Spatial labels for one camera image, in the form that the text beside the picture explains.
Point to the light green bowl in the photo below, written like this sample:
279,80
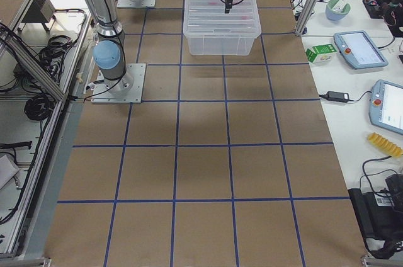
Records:
337,10

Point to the yellow ridged toy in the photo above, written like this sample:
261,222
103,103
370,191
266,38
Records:
385,145

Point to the teach pendant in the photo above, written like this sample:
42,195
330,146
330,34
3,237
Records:
358,50
385,108

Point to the upper teach pendant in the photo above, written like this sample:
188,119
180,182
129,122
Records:
358,50

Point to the lower teach pendant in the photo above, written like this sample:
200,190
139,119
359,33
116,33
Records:
385,108

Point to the green white carton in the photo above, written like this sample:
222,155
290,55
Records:
320,53

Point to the black power adapter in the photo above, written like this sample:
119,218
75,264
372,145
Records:
337,96

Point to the black device with cables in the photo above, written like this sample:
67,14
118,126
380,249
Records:
379,216

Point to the clear plastic storage box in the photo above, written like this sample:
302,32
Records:
220,45

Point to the clear plastic box lid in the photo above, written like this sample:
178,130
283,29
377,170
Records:
207,18

